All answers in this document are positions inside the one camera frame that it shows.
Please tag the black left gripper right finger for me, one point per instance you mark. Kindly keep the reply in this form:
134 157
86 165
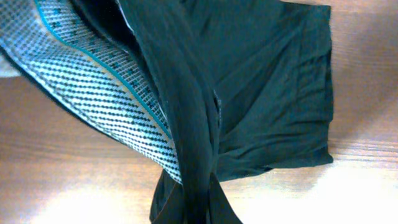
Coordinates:
220 210

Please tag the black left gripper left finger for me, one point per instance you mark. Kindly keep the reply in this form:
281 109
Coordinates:
167 203

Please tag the black shorts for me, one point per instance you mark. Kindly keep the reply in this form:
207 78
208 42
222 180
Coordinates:
234 88

